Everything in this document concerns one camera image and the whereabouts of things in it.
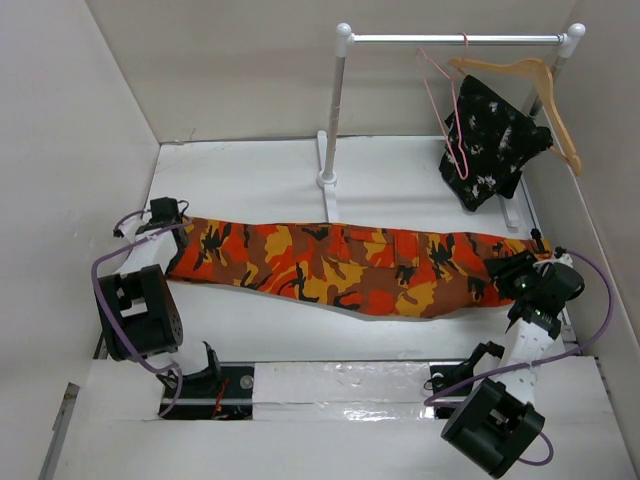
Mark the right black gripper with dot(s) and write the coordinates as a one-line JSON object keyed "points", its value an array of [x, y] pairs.
{"points": [[498, 269]]}

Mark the orange camouflage trousers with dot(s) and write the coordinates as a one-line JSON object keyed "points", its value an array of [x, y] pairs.
{"points": [[367, 270]]}

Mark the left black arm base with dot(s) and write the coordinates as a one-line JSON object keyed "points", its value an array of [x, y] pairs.
{"points": [[223, 396]]}

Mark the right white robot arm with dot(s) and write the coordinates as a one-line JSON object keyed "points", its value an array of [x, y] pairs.
{"points": [[498, 421]]}

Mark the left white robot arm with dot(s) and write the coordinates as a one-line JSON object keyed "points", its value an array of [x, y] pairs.
{"points": [[138, 314]]}

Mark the wooden clothes hanger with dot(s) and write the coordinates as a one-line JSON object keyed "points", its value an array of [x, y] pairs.
{"points": [[539, 74]]}

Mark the black white patterned garment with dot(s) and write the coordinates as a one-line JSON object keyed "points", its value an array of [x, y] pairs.
{"points": [[489, 143]]}

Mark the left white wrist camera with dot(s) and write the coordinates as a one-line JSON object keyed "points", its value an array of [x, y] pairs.
{"points": [[126, 227]]}

